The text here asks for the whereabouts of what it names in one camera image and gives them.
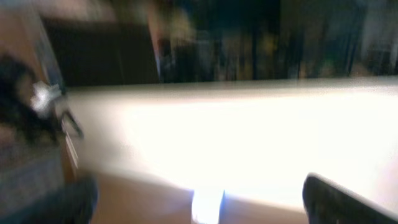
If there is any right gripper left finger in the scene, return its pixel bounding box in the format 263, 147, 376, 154
1, 177, 99, 224

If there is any cream tube gold cap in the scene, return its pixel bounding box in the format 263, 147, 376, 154
191, 188, 224, 224

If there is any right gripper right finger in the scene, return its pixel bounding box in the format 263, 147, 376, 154
302, 173, 397, 224

